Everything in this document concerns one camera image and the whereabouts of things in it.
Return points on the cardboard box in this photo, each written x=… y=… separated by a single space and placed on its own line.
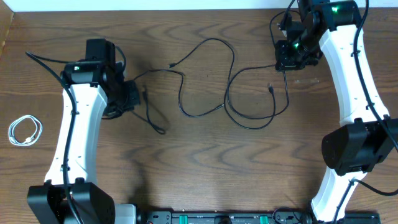
x=6 y=17

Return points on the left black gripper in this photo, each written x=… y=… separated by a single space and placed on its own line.
x=132 y=95

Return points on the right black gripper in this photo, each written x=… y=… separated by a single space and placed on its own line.
x=286 y=62

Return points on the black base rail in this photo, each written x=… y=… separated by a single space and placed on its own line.
x=166 y=217

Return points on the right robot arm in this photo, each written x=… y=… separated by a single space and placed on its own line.
x=367 y=134

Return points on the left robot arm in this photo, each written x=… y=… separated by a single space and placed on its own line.
x=94 y=89

